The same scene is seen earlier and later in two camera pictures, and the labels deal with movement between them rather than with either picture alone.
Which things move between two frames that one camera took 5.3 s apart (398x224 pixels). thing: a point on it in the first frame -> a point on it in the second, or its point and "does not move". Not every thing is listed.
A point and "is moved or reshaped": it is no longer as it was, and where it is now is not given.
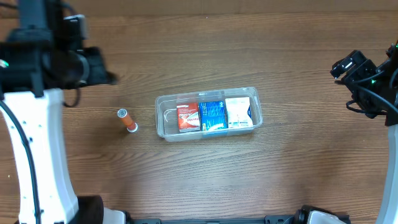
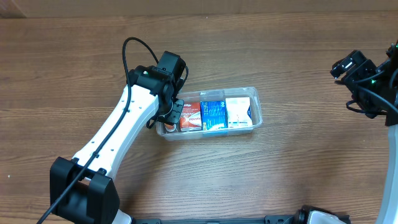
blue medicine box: [212, 116] does not move
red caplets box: [188, 119] does not move
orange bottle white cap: [130, 126] is moved or reshaped
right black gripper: [347, 72] does not move
